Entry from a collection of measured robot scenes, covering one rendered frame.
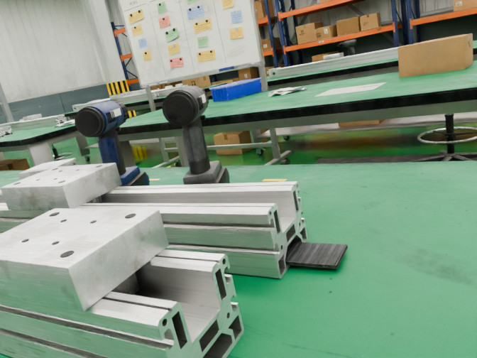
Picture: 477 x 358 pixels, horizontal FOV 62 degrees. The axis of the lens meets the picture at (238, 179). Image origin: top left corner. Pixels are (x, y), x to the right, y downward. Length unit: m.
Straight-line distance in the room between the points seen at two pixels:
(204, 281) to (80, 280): 0.10
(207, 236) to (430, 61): 1.88
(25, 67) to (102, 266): 13.57
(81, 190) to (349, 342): 0.44
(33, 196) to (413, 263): 0.55
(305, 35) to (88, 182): 10.16
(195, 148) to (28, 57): 13.35
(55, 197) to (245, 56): 3.01
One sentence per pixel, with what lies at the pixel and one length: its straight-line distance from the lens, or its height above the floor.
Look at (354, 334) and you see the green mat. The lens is 0.39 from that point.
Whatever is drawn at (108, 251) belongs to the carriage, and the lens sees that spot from 0.35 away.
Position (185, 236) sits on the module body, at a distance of 0.51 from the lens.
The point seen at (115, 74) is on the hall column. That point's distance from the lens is 9.00.
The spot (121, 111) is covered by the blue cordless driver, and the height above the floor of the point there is 0.97.
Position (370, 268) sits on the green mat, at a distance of 0.48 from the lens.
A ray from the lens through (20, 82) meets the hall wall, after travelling 13.71.
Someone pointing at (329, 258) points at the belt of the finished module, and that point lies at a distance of 0.48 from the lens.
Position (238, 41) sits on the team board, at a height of 1.18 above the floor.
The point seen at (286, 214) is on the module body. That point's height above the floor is 0.83.
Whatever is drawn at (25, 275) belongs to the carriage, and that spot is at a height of 0.89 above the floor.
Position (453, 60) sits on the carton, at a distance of 2.22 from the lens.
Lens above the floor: 1.03
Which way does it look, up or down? 16 degrees down
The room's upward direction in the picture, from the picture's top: 12 degrees counter-clockwise
